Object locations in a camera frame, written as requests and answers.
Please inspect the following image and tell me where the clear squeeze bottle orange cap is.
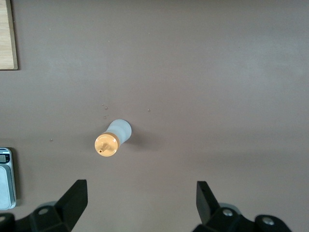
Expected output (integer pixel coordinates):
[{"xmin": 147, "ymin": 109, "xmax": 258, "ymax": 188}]
[{"xmin": 94, "ymin": 118, "xmax": 133, "ymax": 158}]

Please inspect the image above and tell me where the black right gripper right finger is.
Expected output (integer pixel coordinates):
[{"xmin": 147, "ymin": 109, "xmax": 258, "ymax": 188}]
[{"xmin": 193, "ymin": 181, "xmax": 256, "ymax": 232}]

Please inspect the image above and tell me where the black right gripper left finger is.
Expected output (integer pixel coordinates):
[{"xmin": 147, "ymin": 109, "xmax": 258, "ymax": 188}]
[{"xmin": 24, "ymin": 179, "xmax": 88, "ymax": 232}]

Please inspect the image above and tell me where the silver digital kitchen scale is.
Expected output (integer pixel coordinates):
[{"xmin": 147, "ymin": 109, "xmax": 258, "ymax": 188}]
[{"xmin": 0, "ymin": 147, "xmax": 17, "ymax": 210}]

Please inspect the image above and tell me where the wooden cutting board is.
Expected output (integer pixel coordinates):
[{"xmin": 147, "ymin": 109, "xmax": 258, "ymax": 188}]
[{"xmin": 0, "ymin": 0, "xmax": 19, "ymax": 71}]

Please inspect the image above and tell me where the brown table cover sheet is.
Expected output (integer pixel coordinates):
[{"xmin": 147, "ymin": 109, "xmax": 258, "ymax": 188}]
[{"xmin": 0, "ymin": 0, "xmax": 309, "ymax": 232}]

